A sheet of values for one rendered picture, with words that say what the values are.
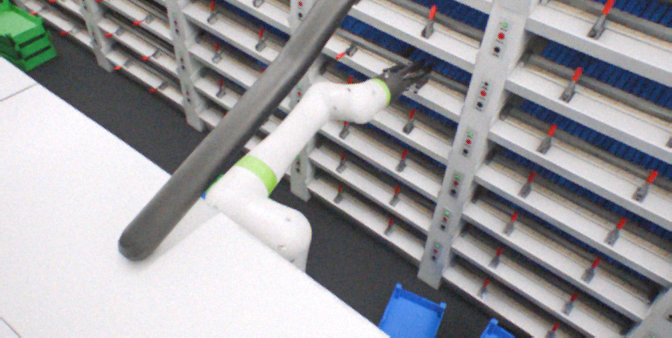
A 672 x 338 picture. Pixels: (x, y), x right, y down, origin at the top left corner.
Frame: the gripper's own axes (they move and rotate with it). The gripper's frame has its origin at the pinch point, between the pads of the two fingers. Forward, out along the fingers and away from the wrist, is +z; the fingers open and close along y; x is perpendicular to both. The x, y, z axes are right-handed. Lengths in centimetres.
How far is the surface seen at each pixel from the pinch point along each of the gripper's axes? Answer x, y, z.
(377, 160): -45.3, -9.1, 5.9
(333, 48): -7.1, -33.0, -1.7
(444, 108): -7.8, 12.1, -2.3
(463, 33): 15.9, 9.3, 0.0
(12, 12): -81, -240, 0
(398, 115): -23.4, -5.9, 6.0
